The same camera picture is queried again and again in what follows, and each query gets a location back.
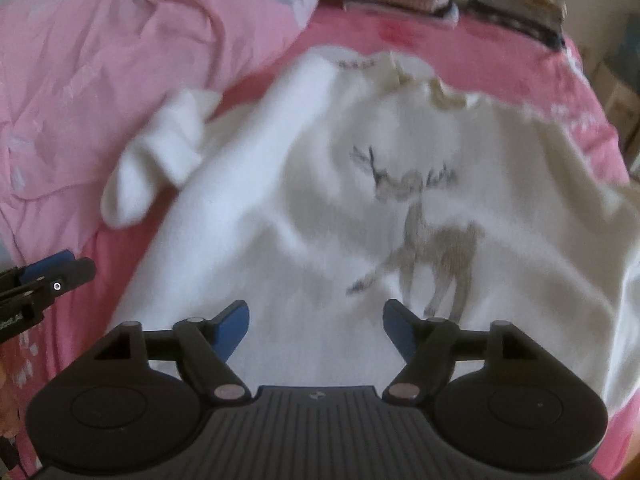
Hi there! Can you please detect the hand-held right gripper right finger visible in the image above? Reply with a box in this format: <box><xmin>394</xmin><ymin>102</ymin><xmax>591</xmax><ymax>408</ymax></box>
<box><xmin>382</xmin><ymin>299</ymin><xmax>545</xmax><ymax>403</ymax></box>

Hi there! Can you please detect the pink and grey quilt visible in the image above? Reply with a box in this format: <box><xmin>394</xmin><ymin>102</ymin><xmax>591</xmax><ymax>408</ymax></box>
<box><xmin>0</xmin><ymin>0</ymin><xmax>321</xmax><ymax>281</ymax></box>

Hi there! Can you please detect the pink floral blanket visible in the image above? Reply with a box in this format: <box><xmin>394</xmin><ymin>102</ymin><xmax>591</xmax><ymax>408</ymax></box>
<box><xmin>0</xmin><ymin>2</ymin><xmax>640</xmax><ymax>480</ymax></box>

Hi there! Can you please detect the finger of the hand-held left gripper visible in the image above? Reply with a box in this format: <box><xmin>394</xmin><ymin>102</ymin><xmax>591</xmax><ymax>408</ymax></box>
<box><xmin>42</xmin><ymin>258</ymin><xmax>97</xmax><ymax>297</ymax></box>
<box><xmin>22</xmin><ymin>252</ymin><xmax>76</xmax><ymax>278</ymax></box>

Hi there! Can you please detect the stack of dark folded clothes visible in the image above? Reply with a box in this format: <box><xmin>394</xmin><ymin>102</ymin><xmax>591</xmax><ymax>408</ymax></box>
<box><xmin>462</xmin><ymin>0</ymin><xmax>568</xmax><ymax>46</ymax></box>

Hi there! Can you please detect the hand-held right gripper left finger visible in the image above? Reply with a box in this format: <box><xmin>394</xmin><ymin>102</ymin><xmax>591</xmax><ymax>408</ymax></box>
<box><xmin>92</xmin><ymin>300</ymin><xmax>253</xmax><ymax>403</ymax></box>

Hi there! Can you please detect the white deer print sweater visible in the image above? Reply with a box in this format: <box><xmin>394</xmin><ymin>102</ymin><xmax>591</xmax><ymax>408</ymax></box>
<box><xmin>100</xmin><ymin>46</ymin><xmax>640</xmax><ymax>411</ymax></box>

